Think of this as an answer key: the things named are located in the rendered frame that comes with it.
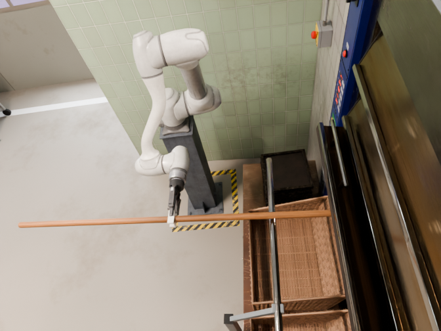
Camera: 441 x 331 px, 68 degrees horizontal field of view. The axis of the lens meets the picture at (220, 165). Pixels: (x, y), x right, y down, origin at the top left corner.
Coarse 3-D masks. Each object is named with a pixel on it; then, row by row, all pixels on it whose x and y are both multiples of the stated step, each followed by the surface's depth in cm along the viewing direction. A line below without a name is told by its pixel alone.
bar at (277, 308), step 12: (276, 240) 141; (276, 252) 137; (276, 264) 134; (276, 276) 131; (276, 288) 129; (276, 300) 126; (252, 312) 136; (264, 312) 130; (276, 312) 124; (228, 324) 146; (276, 324) 121
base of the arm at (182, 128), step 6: (162, 120) 214; (186, 120) 210; (162, 126) 214; (180, 126) 207; (186, 126) 210; (162, 132) 211; (168, 132) 209; (174, 132) 209; (180, 132) 209; (186, 132) 208
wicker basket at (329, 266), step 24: (264, 240) 202; (288, 240) 200; (312, 240) 197; (264, 264) 194; (288, 264) 192; (312, 264) 189; (336, 264) 168; (264, 288) 185; (288, 288) 183; (336, 288) 166
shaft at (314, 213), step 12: (180, 216) 150; (192, 216) 149; (204, 216) 148; (216, 216) 147; (228, 216) 146; (240, 216) 145; (252, 216) 145; (264, 216) 144; (276, 216) 143; (288, 216) 142; (300, 216) 142; (312, 216) 141; (324, 216) 141
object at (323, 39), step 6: (318, 24) 169; (330, 24) 168; (318, 30) 167; (324, 30) 166; (330, 30) 165; (318, 36) 168; (324, 36) 168; (330, 36) 168; (318, 42) 171; (324, 42) 171; (330, 42) 171
